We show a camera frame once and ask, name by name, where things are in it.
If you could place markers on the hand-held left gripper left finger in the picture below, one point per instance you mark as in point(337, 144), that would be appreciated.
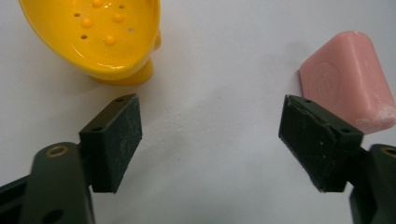
point(109, 146)

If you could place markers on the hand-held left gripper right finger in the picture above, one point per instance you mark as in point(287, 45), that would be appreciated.
point(320, 146)

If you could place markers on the pink soap bar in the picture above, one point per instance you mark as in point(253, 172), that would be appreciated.
point(348, 77)

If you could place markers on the yellow soap dish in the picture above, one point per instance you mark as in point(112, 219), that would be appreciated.
point(106, 40)

